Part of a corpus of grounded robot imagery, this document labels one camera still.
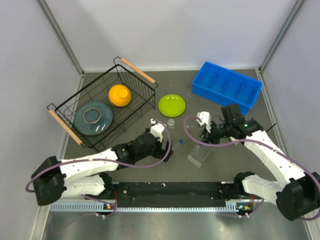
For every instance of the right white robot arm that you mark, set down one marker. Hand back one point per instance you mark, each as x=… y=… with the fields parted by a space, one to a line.
x=294 y=191

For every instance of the orange ribbed bowl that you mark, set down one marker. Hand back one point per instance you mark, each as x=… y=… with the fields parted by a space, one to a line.
x=119 y=95

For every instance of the blue capped test tube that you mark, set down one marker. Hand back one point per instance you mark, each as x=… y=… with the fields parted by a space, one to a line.
x=177 y=145

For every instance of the glass thistle funnel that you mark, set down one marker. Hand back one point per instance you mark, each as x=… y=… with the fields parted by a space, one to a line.
x=188 y=126

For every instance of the clear glass bottle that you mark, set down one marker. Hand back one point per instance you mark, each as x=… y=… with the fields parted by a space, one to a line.
x=171 y=123

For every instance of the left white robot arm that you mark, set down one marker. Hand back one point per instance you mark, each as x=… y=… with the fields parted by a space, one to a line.
x=59 y=178

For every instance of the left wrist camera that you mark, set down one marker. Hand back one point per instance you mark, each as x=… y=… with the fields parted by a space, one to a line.
x=157 y=129

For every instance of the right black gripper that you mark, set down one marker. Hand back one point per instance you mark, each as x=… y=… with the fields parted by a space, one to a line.
x=209 y=137

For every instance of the black wire basket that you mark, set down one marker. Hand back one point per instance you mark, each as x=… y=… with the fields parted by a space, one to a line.
x=143 y=90

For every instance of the blue ceramic plate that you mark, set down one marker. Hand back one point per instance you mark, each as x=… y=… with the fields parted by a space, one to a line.
x=93 y=118

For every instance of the green plastic plate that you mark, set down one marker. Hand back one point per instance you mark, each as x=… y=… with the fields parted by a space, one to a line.
x=172 y=105

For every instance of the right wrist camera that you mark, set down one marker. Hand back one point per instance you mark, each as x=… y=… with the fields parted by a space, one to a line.
x=204 y=120

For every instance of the clear test tube rack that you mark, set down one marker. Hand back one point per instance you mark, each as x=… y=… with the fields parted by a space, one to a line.
x=200 y=154

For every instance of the blue plastic bin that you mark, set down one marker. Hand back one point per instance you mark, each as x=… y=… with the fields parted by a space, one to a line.
x=225 y=87

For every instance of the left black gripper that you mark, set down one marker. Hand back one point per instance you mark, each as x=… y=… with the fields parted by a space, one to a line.
x=160 y=153

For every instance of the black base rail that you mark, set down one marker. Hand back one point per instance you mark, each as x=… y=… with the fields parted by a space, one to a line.
x=162 y=197

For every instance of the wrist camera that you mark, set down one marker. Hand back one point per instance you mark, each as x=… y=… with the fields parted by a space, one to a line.
x=204 y=120
x=157 y=129

